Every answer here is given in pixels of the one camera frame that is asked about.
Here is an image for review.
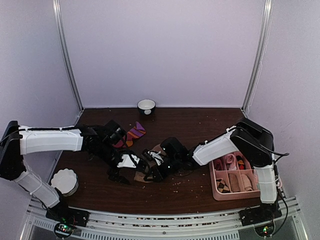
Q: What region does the beige rolled sock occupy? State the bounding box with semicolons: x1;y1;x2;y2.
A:
241;174;258;192

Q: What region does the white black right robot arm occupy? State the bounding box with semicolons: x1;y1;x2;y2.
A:
142;118;279;221

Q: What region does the aluminium right corner post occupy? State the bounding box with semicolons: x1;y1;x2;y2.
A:
242;0;274;115

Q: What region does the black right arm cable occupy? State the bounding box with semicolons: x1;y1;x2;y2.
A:
264;146;290;161

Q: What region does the light pink rolled sock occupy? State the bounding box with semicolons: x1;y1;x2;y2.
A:
223;153;238;171

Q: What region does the pink divided organizer box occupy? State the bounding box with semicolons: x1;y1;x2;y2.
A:
209;151;281;204

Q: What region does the tan ribbed sock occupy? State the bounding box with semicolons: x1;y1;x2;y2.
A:
133;144;164;183

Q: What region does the white scalloped bowl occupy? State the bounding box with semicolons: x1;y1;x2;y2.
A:
50;168;79;197

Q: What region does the circuit board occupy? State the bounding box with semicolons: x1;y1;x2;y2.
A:
254;223;275;238
53;222;75;239

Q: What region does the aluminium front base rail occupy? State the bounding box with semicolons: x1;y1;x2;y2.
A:
18;197;311;240

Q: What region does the purple orange striped sock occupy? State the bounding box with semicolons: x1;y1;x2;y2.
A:
112;121;146;149

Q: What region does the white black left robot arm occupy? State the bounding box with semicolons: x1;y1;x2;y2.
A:
0;120;148;222

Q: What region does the left circuit board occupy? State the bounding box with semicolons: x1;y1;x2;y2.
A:
53;222;75;239

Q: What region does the black argyle rolled sock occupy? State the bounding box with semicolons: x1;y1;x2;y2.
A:
216;178;231;194

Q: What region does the black white small bowl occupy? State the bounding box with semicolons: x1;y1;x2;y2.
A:
137;99;156;116

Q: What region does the black red rolled sock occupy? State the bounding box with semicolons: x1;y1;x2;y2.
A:
236;155;249;170

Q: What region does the tan rolled sock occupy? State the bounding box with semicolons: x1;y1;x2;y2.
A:
228;173;242;193

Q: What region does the right circuit board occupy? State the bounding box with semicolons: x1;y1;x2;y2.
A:
254;223;275;238

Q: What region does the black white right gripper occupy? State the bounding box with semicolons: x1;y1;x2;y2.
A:
145;156;182;183

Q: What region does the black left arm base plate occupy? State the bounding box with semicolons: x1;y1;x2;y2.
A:
45;208;90;227

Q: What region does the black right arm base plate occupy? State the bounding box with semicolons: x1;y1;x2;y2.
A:
239;207;282;226

